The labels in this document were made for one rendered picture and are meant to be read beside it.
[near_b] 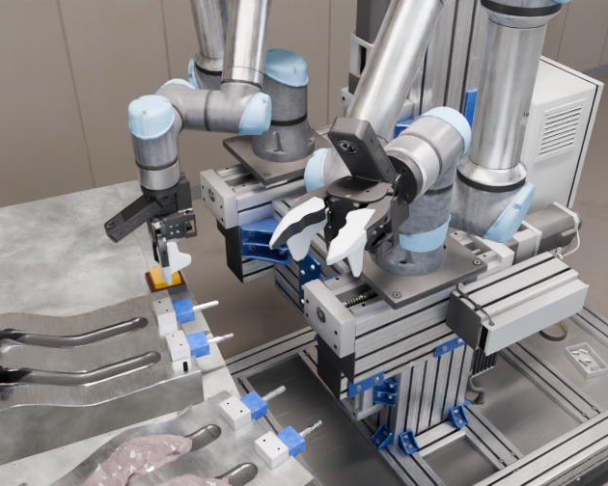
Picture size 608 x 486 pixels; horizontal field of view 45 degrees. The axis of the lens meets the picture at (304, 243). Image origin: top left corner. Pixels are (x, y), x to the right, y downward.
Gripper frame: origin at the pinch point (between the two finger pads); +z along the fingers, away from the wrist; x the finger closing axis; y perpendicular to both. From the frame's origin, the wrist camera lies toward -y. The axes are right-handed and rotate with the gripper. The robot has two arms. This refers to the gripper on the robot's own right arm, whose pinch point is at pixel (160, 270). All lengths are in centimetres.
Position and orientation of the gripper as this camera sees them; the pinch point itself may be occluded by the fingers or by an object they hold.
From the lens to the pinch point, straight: 147.7
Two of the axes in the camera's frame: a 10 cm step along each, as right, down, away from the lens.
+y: 9.2, -2.3, 3.1
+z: 0.0, 8.1, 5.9
